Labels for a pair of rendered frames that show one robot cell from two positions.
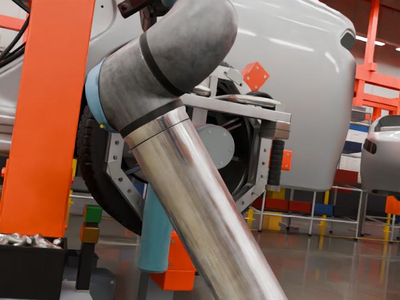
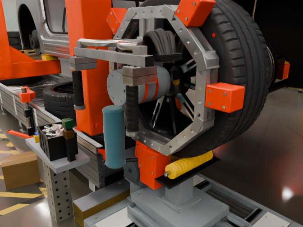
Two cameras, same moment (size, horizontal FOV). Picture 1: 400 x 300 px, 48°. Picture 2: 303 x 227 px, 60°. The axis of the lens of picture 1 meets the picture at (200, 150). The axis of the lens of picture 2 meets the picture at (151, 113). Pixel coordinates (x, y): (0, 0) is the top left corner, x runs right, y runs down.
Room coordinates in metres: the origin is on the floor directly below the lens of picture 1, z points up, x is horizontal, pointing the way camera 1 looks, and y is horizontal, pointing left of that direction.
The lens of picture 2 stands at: (1.12, -0.92, 1.06)
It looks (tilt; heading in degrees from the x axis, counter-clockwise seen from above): 18 degrees down; 71
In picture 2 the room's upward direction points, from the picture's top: straight up
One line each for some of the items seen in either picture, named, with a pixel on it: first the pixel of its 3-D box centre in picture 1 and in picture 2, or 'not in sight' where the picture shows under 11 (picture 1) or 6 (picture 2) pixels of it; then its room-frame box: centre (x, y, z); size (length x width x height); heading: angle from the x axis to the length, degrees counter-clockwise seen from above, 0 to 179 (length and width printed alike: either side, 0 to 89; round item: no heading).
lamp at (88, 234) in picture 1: (89, 234); (68, 133); (1.13, 0.24, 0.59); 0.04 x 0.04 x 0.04; 22
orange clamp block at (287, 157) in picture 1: (275, 159); (224, 97); (1.58, -0.26, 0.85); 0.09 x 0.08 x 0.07; 112
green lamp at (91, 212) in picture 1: (92, 213); (67, 123); (1.13, 0.24, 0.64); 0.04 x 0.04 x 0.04; 22
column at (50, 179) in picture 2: not in sight; (57, 183); (1.04, 0.45, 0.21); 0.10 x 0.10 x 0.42; 22
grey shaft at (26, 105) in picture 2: not in sight; (28, 115); (0.81, 1.51, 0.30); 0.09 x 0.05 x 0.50; 112
